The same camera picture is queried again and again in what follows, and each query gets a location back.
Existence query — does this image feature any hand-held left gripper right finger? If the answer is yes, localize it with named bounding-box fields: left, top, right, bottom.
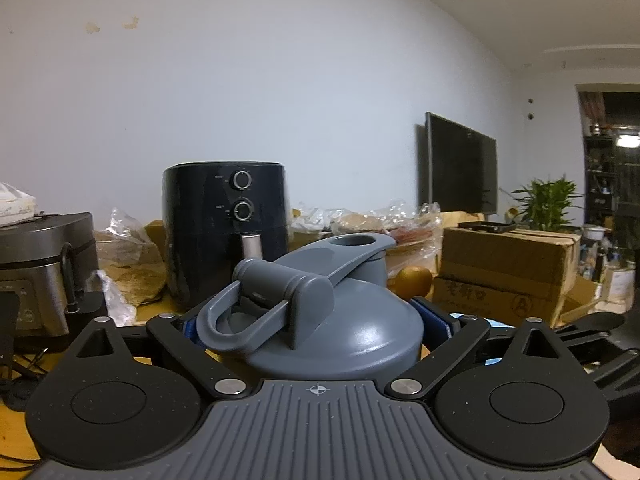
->
left=385, top=297, right=568, bottom=402

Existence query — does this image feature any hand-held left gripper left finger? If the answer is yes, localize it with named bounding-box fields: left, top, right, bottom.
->
left=75, top=312, right=252, bottom=402

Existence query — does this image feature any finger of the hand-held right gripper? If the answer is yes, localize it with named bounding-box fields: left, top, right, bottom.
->
left=556, top=312, right=634, bottom=349

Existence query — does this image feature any orange fruit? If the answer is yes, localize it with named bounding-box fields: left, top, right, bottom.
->
left=394, top=266, right=434, bottom=302

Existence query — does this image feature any large cardboard box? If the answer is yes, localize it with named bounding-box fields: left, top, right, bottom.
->
left=432, top=225, right=584, bottom=329

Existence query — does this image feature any clear bag of flatbread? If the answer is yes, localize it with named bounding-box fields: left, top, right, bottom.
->
left=94, top=207, right=169, bottom=327

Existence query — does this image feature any black air fryer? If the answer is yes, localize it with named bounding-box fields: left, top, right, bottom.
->
left=161, top=161, right=293, bottom=312

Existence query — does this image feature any clear plastic bag of food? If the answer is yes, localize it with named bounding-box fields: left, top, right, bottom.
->
left=294, top=202, right=444, bottom=262

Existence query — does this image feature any green potted plant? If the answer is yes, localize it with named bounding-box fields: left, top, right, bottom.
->
left=512, top=175, right=586, bottom=234

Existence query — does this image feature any black flat television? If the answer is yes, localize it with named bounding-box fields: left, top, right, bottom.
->
left=425, top=112, right=500, bottom=219

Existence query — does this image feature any grey rice cooker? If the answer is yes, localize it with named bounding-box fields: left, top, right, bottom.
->
left=0, top=212, right=100, bottom=339

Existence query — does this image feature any white tissue pack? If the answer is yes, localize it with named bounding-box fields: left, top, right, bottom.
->
left=0, top=182, right=40, bottom=226

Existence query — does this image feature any black plastic frame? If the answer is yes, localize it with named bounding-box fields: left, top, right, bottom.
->
left=457, top=220, right=516, bottom=234

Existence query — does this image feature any black power bank with cable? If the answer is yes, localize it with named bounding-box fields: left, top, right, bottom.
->
left=59, top=242, right=109, bottom=331

